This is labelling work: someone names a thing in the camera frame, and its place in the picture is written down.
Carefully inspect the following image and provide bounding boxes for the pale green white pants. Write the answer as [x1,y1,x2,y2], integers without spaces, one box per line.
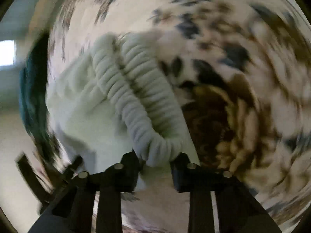
[45,30,201,192]

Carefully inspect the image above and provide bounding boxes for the floral patterned bed sheet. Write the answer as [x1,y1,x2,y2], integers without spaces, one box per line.
[48,0,310,232]

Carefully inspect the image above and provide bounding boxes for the pale green striped curtain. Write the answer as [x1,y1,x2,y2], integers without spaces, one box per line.
[0,0,59,112]

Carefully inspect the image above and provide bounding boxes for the dark teal velvet cushion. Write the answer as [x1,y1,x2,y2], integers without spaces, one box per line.
[19,32,59,163]

